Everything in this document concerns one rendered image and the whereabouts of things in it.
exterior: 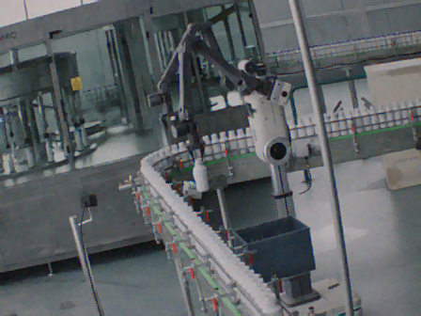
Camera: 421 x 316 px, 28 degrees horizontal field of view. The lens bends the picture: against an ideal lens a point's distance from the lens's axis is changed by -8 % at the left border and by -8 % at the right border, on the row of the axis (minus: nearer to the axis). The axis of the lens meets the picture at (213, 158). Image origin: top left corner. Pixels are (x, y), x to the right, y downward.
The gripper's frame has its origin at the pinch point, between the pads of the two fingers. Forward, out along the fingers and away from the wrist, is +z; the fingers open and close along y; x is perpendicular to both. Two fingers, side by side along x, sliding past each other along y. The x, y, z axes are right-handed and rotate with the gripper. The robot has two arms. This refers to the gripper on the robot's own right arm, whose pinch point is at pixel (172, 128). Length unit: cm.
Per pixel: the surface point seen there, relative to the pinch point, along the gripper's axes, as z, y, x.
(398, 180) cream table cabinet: 133, -241, -269
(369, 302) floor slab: 140, -102, 1
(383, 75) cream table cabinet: 30, -243, -267
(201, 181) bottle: 22, -1, 63
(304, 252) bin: 56, -33, 115
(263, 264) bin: 56, -13, 115
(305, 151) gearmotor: 43, -91, -61
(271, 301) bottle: 23, 16, 260
